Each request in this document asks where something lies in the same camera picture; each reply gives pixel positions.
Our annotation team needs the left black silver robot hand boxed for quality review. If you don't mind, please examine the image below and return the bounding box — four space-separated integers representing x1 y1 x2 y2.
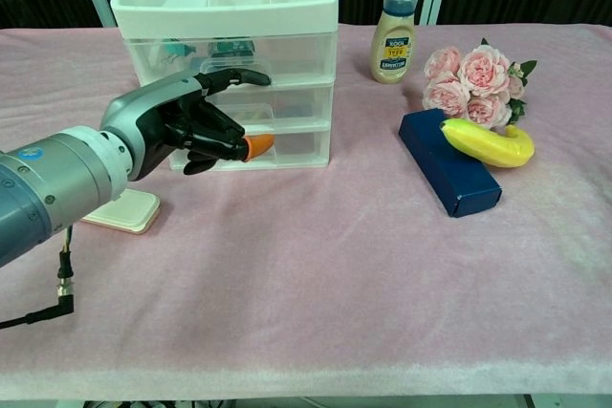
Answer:
98 67 276 183

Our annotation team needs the green toy tank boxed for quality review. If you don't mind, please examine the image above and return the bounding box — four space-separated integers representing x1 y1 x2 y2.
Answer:
208 37 257 58

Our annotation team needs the clear plastic drawer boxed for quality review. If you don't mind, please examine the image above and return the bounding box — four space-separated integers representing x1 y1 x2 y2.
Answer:
205 82 335 131
169 125 333 171
124 31 337 90

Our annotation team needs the clear plastic drawer organizer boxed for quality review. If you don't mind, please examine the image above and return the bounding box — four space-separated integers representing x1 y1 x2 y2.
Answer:
110 0 339 172

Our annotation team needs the small teal toy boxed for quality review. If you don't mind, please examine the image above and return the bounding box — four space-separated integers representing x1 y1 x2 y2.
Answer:
161 39 198 58

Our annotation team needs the cream flat pencil case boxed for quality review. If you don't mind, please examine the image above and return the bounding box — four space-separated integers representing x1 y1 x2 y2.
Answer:
79 187 162 236

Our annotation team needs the pink fleece tablecloth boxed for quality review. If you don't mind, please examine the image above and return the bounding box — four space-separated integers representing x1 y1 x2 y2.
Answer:
0 23 612 402

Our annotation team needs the mayonnaise squeeze bottle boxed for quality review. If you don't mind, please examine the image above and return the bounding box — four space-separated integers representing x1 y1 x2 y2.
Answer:
369 0 424 85

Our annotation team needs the dark blue cardboard box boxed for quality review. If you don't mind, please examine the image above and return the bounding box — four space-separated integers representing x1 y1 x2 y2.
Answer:
399 109 503 220

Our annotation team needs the pink rose bouquet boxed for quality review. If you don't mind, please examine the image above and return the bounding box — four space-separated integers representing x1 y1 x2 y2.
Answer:
422 37 538 131

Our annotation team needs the yellow banana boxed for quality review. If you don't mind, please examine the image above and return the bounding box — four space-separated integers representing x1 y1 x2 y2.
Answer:
439 118 536 170

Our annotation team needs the black arm cable with plug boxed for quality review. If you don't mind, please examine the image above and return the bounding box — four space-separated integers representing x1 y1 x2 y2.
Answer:
0 225 77 331

